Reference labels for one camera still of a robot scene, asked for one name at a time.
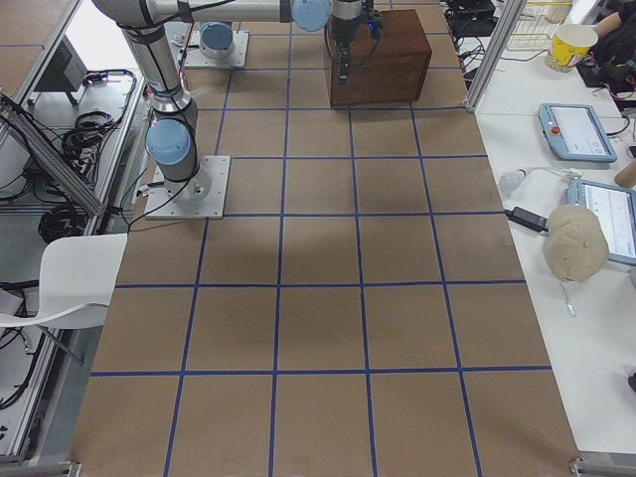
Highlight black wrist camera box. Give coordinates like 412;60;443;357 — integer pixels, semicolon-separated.
364;9;383;41

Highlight yellow wire basket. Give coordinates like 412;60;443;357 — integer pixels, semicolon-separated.
507;1;572;52

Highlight aluminium frame post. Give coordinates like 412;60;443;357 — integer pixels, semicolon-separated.
464;0;526;112

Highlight white plastic chair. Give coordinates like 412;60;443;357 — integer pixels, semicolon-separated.
0;233;129;367

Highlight lower blue teach pendant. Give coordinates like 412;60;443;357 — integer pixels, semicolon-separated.
565;179;635;266

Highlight grey control box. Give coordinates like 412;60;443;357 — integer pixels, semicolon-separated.
34;36;87;105

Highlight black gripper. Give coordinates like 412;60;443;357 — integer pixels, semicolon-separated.
325;14;365;82

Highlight yellow paper popcorn cup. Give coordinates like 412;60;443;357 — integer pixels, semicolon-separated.
545;24;598;73

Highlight upper blue teach pendant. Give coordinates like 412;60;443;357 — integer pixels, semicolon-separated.
538;103;617;163

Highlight dark brown wooden cabinet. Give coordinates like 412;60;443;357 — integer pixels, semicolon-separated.
325;9;432;107

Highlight coiled black cables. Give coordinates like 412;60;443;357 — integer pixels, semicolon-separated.
38;69;138;244

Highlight white light bulb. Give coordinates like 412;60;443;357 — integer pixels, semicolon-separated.
498;169;528;196

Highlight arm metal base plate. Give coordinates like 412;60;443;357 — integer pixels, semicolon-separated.
182;31;249;70
144;155;231;221

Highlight beige baseball cap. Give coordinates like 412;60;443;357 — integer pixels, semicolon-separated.
544;205;609;282

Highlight cardboard tube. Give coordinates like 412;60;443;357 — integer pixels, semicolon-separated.
614;161;636;188

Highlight blue teach pendant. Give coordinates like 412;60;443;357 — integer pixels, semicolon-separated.
538;103;617;163
565;179;635;266

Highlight black power adapter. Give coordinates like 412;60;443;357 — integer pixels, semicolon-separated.
505;207;548;233

